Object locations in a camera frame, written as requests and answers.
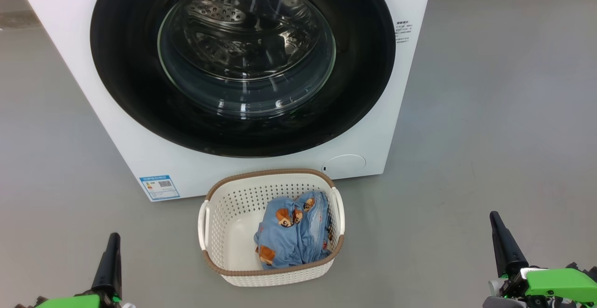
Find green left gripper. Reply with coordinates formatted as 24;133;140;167
14;232;136;308

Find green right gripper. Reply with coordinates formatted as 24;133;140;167
483;211;597;308

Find blue small-bear-print garment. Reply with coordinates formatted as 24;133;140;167
254;196;323;270

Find round black glass washer door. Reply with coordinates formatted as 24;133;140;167
90;0;396;158

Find blue garment large orange print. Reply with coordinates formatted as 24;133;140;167
298;190;334;259

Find white front-load washing machine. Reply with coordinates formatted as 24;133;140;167
12;0;435;202

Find blue energy label sticker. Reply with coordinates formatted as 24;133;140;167
139;175;180;201

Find white basket with brown rim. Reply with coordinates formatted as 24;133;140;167
198;168;346;287

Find round white filter cover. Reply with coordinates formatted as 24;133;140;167
322;154;367;179

